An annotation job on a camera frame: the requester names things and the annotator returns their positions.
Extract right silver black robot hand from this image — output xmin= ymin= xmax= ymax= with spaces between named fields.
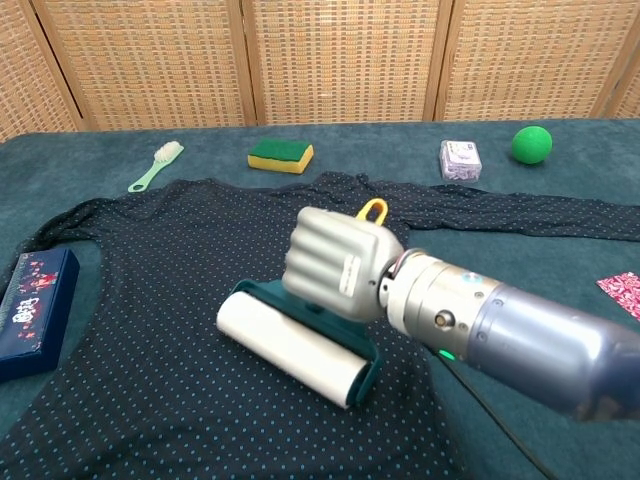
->
xmin=281 ymin=206 xmax=405 ymax=323

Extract teal lint roller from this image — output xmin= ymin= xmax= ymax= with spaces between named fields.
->
xmin=215 ymin=198 xmax=389 ymax=412

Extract dark blue polka-dot shirt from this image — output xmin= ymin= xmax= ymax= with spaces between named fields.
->
xmin=0 ymin=171 xmax=640 ymax=480

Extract green and yellow sponge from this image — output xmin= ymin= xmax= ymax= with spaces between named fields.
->
xmin=247 ymin=138 xmax=315 ymax=175

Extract clear plastic box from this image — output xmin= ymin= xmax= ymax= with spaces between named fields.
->
xmin=439 ymin=139 xmax=484 ymax=184

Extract woven bamboo folding screen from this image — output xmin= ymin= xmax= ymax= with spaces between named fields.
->
xmin=0 ymin=0 xmax=640 ymax=144

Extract teal table cloth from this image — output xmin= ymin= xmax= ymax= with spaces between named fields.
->
xmin=0 ymin=118 xmax=640 ymax=480

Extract green ball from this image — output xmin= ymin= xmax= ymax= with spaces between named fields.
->
xmin=510 ymin=125 xmax=554 ymax=167

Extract pink patterned packet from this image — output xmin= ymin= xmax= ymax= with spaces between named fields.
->
xmin=595 ymin=271 xmax=640 ymax=322

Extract dark blue printed box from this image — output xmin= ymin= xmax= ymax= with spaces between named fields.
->
xmin=0 ymin=247 xmax=81 ymax=384

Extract mint green brush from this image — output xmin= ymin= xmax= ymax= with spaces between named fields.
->
xmin=127 ymin=141 xmax=185 ymax=195

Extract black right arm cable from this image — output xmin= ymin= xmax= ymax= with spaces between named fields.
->
xmin=446 ymin=360 xmax=551 ymax=480

